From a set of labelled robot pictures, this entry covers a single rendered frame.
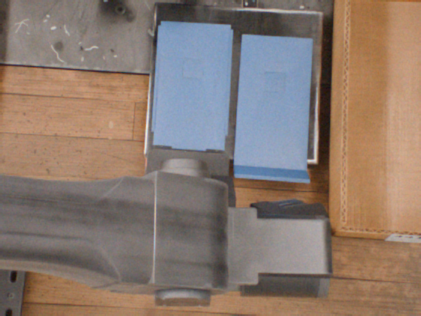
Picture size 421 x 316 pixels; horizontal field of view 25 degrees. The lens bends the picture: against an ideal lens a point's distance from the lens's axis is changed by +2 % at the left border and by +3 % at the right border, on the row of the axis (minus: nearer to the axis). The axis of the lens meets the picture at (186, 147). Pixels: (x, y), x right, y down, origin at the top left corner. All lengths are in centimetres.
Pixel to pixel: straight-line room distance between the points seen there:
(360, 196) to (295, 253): 31
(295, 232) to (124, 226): 14
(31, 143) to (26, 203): 42
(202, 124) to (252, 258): 31
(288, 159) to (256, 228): 29
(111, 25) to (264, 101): 18
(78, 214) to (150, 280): 6
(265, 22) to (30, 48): 24
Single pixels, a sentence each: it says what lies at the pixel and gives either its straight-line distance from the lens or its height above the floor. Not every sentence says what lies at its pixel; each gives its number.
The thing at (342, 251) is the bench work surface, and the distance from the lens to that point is 91.
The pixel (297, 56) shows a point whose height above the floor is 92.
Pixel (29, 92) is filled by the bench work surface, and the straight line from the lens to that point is 94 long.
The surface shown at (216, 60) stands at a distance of 92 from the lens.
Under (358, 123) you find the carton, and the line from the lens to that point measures 94.
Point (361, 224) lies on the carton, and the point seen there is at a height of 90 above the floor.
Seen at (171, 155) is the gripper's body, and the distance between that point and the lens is 72.
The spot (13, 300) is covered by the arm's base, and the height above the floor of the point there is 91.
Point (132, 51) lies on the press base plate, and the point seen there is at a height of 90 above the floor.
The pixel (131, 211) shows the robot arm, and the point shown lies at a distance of 53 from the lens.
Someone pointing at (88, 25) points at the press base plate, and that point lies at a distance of 96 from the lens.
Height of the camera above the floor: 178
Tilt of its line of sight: 75 degrees down
